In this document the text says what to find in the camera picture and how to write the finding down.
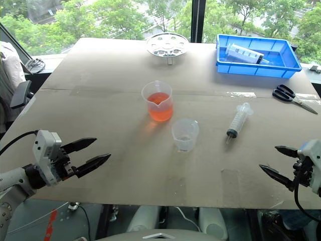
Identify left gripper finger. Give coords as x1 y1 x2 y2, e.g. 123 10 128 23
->
60 137 98 154
72 153 112 179

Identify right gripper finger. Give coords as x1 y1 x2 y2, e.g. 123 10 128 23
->
274 145 301 159
258 164 296 192

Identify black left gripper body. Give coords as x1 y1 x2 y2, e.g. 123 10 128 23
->
50 146 79 181

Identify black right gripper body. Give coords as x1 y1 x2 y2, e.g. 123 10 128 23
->
292 150 314 188

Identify small clear syringe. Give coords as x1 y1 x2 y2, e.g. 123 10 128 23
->
225 102 253 146

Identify beaker with orange liquid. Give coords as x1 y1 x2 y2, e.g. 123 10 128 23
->
140 80 175 123

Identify clear plastic beaker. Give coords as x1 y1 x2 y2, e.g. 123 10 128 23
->
171 118 200 153

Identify large clear syringe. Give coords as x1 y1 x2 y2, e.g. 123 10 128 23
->
225 42 270 65

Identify black table leg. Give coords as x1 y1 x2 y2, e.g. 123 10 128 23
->
96 204 113 239

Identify orange tape strip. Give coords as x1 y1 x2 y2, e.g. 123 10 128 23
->
43 208 59 241

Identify white rounded robot leg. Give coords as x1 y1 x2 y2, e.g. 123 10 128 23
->
126 205 161 233
199 207 229 241

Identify black chair armrest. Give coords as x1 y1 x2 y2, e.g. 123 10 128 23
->
10 80 35 109

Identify blue plastic tray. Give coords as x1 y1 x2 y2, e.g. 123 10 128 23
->
216 33 303 79

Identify grey robot torso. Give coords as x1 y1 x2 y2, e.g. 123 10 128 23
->
96 227 227 241

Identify light grey hanging garment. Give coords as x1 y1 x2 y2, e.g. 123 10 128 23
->
0 41 27 134

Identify round white perforated plate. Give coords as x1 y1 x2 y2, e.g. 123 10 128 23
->
145 32 189 66

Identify black window mullion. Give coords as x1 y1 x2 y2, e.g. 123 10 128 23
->
191 0 206 43

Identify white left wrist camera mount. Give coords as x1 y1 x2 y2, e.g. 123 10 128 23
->
32 130 63 187

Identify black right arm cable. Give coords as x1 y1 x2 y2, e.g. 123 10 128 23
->
293 173 321 222

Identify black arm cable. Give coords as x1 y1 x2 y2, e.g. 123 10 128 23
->
0 129 40 157
293 173 321 222

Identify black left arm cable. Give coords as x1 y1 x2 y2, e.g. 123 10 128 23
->
0 129 40 157

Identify thin black cable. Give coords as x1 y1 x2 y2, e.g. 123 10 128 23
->
74 202 94 241

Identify black handled scissors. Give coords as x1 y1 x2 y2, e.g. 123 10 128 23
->
272 84 319 115

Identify black coiled wire object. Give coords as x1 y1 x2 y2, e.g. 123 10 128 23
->
25 58 46 74

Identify thin white cable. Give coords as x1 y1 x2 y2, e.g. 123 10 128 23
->
172 205 202 232

